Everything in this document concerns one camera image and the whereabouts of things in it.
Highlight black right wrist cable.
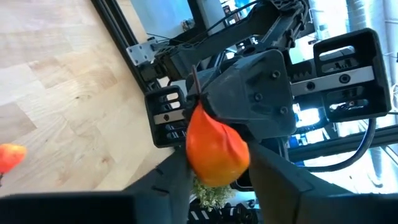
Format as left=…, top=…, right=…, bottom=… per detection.
left=295, top=117, right=377, bottom=174

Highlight round orange pepper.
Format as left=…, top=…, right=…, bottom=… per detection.
left=185, top=64, right=251, bottom=187

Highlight black aluminium table frame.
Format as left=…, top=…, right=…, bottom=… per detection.
left=90, top=0, right=156, bottom=94

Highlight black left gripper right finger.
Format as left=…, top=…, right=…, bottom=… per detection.
left=248, top=142, right=398, bottom=224

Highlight green artificial potted plant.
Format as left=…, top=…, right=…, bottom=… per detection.
left=191, top=177, right=237, bottom=212

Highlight pointed orange yellow pepper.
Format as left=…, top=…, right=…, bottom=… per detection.
left=0, top=142, right=28, bottom=187

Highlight grey metal mounting plate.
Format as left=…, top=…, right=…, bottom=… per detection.
left=126, top=36, right=160, bottom=67

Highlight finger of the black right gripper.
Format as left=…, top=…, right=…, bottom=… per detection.
left=186, top=49, right=298, bottom=141

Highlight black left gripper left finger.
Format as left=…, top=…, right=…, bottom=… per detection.
left=0, top=148, right=195, bottom=224

